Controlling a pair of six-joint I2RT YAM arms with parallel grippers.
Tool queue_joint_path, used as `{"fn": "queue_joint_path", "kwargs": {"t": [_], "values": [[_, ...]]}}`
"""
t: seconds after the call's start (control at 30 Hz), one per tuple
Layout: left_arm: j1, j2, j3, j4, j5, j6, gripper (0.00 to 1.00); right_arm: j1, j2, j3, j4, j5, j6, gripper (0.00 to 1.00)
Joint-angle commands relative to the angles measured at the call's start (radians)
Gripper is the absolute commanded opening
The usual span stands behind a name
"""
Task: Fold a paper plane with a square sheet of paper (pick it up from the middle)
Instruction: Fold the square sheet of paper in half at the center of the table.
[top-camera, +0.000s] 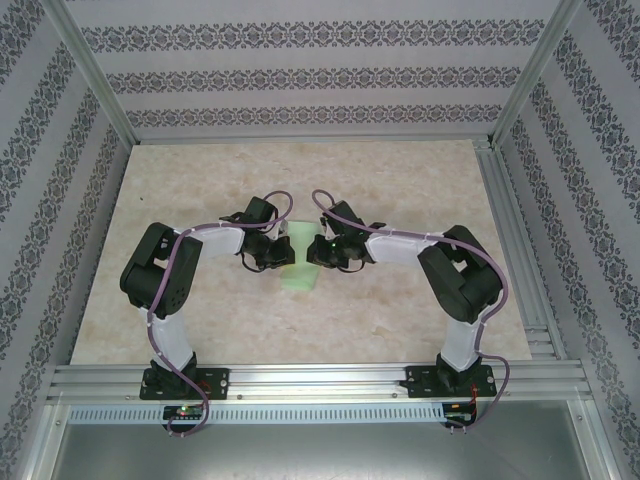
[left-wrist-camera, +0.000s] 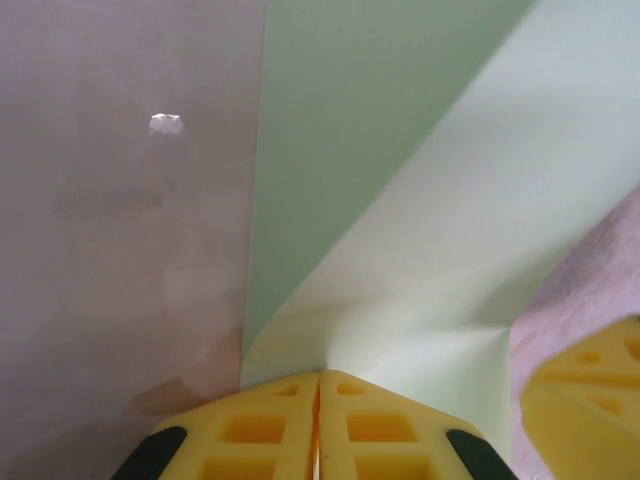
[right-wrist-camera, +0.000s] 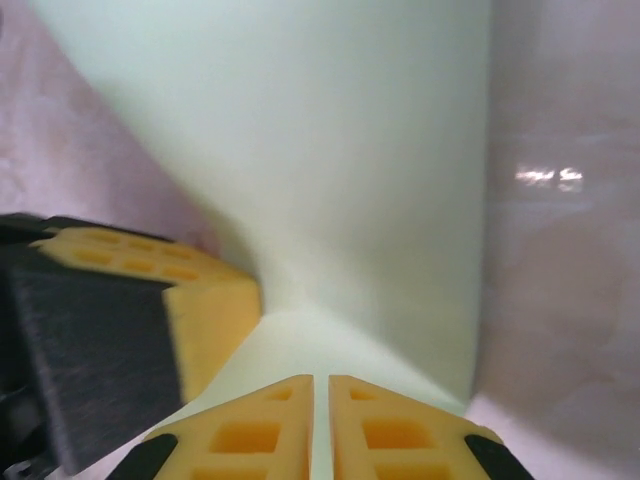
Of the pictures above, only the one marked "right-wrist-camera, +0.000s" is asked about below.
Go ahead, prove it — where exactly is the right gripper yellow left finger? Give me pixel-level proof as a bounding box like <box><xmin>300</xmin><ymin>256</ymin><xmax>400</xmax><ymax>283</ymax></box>
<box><xmin>113</xmin><ymin>373</ymin><xmax>315</xmax><ymax>480</ymax></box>

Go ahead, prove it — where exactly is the light green cloth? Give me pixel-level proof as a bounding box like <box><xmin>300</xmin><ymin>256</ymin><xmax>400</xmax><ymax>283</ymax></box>
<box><xmin>37</xmin><ymin>0</ymin><xmax>495</xmax><ymax>480</ymax></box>

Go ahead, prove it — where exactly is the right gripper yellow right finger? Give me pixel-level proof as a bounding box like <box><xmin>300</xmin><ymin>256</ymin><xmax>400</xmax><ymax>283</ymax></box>
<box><xmin>327</xmin><ymin>373</ymin><xmax>532</xmax><ymax>480</ymax></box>

